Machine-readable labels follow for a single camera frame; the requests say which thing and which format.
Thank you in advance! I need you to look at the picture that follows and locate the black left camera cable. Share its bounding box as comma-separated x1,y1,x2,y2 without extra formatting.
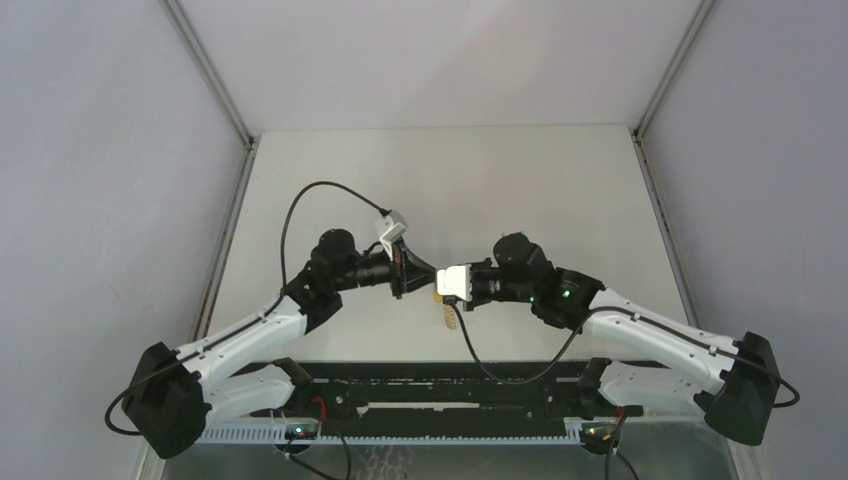
279,180,392,293

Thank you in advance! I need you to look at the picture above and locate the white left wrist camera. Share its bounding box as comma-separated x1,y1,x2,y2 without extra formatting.
374,210,408,245

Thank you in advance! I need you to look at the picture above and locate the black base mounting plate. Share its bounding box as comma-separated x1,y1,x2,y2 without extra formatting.
274,360,620,441

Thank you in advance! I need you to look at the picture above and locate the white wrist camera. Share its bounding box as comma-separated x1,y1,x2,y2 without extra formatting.
374,210,408,245
435,264,472,301

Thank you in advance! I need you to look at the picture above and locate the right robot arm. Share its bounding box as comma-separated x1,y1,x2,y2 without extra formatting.
457,232,785,446

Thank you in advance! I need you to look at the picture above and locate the large keyring with yellow grip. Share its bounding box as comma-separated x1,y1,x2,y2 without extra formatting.
433,292,459,331

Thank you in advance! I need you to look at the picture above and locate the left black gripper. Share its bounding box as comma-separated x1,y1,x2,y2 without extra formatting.
332,237,438,300

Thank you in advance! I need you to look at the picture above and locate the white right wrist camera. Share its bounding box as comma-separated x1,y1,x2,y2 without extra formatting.
435,264,472,301

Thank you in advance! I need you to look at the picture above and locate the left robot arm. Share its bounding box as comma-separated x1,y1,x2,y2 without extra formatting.
104,229,441,459

